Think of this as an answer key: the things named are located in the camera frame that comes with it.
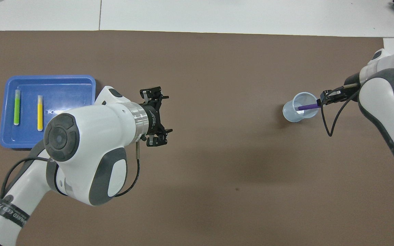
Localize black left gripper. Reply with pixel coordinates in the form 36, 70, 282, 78
140, 87, 173, 147

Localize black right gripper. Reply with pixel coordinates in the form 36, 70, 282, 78
317, 84, 359, 108

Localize purple pen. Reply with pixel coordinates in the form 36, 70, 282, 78
298, 102, 320, 111

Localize yellow pen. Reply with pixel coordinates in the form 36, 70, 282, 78
37, 95, 43, 131

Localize green pen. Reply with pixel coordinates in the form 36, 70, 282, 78
14, 90, 21, 126

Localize blue plastic tray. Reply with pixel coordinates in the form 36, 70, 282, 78
0, 75, 96, 149

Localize clear plastic cup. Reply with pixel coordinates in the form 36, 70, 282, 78
283, 92, 320, 123

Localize brown table mat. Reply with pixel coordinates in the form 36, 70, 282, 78
0, 30, 394, 246

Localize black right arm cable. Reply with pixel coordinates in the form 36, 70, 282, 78
320, 87, 360, 137

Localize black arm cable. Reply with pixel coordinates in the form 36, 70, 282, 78
0, 142, 140, 246
320, 87, 360, 137

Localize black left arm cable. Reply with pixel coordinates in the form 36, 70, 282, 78
0, 142, 140, 246

